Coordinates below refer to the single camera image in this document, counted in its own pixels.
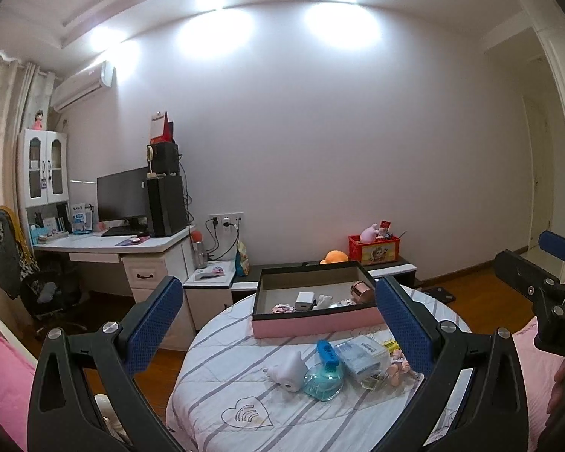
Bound blue and white packet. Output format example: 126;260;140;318
70;202;95;234

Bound orange-capped water bottle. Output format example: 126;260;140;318
191;230;208;268

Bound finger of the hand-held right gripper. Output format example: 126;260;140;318
494;249;565;335
539;231;565;271

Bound grey jacket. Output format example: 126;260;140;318
0;206;38;299

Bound black bathroom scale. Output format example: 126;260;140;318
417;285;457;304

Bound rose gold jar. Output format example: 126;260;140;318
350;281;375;304

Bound red printed crate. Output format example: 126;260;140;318
348;234;402;264

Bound black office chair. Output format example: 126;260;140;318
19;259;90;335

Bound black computer tower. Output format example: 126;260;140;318
146;174;189;237

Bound pink storage box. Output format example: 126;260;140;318
252;260;387;339

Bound black speaker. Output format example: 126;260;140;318
148;142;180;176

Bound person's right hand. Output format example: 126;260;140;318
546;360;565;415

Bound white air conditioner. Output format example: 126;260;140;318
51;60;118;113

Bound clear dental floss box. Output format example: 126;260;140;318
334;336;391;378

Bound black computer monitor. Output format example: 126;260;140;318
96;167;151;229

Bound teal glass perfume bottle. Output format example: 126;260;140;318
304;360;344;402

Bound red desk calendar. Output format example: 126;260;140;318
150;110;176;146

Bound pink bed blanket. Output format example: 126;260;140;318
0;315;43;452

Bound black keyboard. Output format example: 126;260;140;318
101;225;149;237

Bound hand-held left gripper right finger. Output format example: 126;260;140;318
374;277;530;452

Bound white wall outlet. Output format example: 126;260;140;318
209;213;246;228

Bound white nightstand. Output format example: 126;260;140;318
183;261;238;340

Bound pink quilt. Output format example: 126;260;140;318
511;268;565;452

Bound white bed frame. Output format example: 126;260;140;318
0;309;37;363

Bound white plug night light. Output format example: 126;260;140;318
263;349;308;392

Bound teal desk organizer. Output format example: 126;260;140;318
31;223;57;244

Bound white desk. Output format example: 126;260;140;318
32;226;199;340

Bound pink bear hair ties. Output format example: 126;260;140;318
385;351;417;387

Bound blue highlighter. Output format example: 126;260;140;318
316;340;341;369

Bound snack bag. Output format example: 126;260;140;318
235;241;250;276

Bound white hutch cabinet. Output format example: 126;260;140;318
18;128;70;209

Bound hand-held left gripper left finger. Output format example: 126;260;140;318
27;275;184;452

